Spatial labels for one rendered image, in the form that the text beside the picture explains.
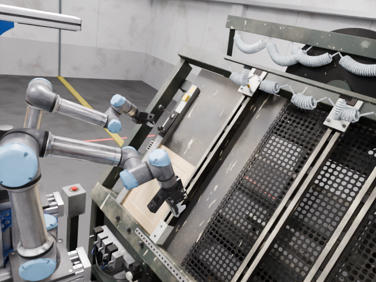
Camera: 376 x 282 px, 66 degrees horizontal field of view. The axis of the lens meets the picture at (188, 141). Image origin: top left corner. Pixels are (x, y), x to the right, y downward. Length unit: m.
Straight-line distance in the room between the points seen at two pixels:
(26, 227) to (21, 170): 0.23
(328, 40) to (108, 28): 7.49
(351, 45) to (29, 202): 1.83
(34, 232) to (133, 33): 8.45
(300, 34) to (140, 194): 1.50
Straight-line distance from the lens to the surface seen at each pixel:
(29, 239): 1.15
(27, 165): 0.96
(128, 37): 9.24
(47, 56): 8.65
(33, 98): 1.58
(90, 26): 8.82
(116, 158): 1.14
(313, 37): 2.12
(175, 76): 2.17
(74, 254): 1.58
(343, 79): 2.08
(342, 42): 2.05
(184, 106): 1.97
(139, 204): 1.93
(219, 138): 1.70
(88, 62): 8.93
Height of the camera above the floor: 2.11
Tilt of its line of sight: 23 degrees down
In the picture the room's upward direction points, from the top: 12 degrees clockwise
